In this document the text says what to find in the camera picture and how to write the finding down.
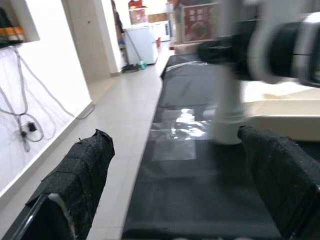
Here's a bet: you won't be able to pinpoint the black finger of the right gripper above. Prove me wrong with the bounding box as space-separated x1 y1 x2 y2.
196 39 237 66

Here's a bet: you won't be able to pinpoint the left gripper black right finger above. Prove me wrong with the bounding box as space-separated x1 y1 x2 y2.
236 124 320 240

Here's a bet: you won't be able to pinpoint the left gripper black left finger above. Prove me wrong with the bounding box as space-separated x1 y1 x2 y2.
0 128 116 240

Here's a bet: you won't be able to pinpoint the white plastic table leg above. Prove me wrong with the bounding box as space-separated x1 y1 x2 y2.
211 0 248 146

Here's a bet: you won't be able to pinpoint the white plastic children table top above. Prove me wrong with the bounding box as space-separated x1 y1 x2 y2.
238 79 320 143

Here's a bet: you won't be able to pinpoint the grey cloth covered ledge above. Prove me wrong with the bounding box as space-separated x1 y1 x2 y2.
171 41 216 55

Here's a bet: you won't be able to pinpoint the clear box with orange lid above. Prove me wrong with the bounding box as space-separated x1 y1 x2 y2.
171 0 226 51

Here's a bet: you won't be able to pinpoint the white appliance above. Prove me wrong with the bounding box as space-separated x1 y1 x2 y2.
123 24 159 66

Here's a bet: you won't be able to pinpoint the mop with green head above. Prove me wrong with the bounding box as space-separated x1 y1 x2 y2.
111 0 149 74

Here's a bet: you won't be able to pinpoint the stacked cardboard boxes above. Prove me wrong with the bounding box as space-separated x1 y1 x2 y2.
128 0 149 25

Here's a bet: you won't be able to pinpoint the clear tape patch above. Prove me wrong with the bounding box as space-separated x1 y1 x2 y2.
149 107 216 161

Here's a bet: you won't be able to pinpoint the orange container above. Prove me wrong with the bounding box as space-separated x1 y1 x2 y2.
0 26 25 43

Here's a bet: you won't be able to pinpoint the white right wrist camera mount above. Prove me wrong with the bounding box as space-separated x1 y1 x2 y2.
246 9 285 85

